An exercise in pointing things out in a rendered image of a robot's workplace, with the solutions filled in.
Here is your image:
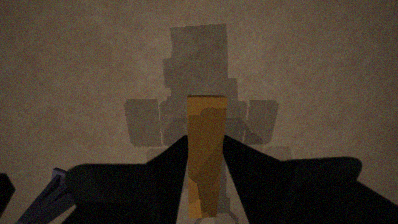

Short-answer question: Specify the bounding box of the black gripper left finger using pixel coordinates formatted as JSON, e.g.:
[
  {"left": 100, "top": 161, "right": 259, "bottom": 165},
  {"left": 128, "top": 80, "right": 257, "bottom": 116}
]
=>
[{"left": 65, "top": 135, "right": 188, "bottom": 224}]

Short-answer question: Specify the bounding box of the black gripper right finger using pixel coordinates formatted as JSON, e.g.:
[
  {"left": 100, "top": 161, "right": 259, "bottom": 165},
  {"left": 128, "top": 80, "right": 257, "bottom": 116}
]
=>
[{"left": 223, "top": 135, "right": 362, "bottom": 224}]

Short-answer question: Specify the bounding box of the yellow bar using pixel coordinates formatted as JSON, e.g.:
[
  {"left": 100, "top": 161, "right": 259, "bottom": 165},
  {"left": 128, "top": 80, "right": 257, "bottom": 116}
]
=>
[{"left": 187, "top": 95, "right": 228, "bottom": 219}]

